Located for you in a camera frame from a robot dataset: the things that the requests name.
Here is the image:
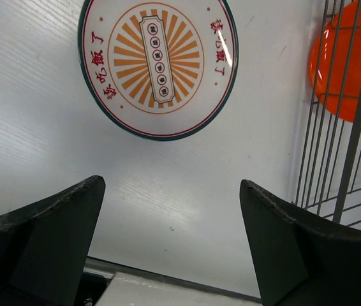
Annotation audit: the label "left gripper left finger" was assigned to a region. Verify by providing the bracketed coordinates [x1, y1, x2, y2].
[0, 175, 106, 305]

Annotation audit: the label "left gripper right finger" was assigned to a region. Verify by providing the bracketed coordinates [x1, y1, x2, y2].
[239, 180, 361, 305]

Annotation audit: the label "orange plastic plate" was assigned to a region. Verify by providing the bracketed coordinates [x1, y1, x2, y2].
[309, 1, 361, 122]

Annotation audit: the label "white plate red characters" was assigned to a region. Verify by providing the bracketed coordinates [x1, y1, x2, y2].
[78, 1, 239, 142]

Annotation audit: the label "grey wire dish rack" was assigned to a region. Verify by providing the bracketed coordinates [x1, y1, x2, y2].
[290, 1, 361, 230]

